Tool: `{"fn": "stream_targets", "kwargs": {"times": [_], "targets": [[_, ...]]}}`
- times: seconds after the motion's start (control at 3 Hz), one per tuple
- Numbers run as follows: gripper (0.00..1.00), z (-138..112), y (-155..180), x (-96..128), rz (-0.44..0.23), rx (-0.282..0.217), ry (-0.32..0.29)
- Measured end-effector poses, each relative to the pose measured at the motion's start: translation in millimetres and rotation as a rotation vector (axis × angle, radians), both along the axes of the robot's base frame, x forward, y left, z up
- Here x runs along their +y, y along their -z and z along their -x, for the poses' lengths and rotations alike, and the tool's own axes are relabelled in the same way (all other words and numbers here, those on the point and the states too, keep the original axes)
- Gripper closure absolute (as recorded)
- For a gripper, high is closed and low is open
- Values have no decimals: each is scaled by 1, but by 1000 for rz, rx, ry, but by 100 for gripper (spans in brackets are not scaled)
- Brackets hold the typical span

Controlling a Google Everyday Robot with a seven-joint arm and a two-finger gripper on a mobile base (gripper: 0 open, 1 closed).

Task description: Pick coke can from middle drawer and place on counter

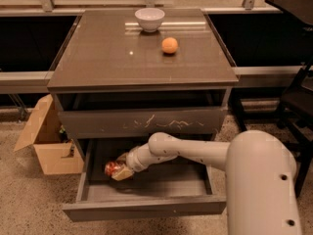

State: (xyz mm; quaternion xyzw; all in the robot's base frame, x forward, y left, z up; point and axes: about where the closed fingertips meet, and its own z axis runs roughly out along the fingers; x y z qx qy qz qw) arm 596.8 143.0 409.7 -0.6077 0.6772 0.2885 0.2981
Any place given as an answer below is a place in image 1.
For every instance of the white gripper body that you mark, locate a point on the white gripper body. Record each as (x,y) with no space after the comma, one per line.
(134,161)

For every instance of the red coke can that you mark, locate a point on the red coke can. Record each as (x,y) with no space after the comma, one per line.
(113,167)

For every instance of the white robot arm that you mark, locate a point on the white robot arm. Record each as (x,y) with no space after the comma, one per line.
(259,172)

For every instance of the scratched grey top drawer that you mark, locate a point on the scratched grey top drawer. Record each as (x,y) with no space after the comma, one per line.
(142,122)

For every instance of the open grey middle drawer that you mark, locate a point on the open grey middle drawer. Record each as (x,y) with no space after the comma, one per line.
(176,188)

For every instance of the grey drawer cabinet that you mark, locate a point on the grey drawer cabinet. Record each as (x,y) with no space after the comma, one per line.
(110,63)

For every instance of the open cardboard box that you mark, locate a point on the open cardboard box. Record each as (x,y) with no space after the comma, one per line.
(43,132)

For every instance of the orange fruit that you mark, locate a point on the orange fruit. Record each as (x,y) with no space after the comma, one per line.
(169,45)

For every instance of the white ceramic bowl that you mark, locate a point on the white ceramic bowl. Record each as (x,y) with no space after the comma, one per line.
(150,19)

